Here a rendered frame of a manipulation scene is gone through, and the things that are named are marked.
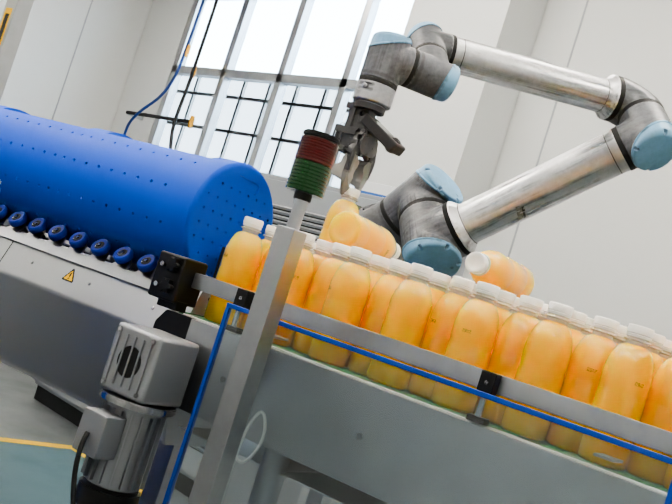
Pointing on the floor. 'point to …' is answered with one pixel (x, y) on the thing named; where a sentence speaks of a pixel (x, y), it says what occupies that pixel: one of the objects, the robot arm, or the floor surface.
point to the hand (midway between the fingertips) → (351, 191)
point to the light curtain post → (11, 35)
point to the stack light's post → (247, 366)
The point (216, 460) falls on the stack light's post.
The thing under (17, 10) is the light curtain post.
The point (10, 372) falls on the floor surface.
